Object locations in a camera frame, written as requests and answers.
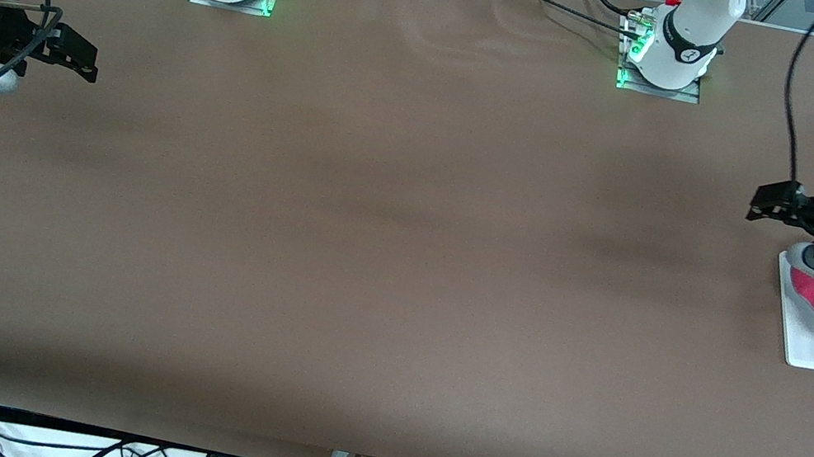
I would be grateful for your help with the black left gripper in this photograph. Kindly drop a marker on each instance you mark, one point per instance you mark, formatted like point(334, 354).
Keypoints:
point(799, 208)

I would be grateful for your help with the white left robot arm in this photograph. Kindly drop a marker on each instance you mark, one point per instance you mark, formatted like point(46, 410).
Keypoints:
point(693, 28)

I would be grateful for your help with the white rack base plate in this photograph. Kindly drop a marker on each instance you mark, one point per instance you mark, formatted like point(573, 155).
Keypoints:
point(805, 345)

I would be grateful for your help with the metal base plate of left arm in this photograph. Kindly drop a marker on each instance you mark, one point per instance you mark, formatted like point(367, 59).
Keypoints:
point(657, 91)

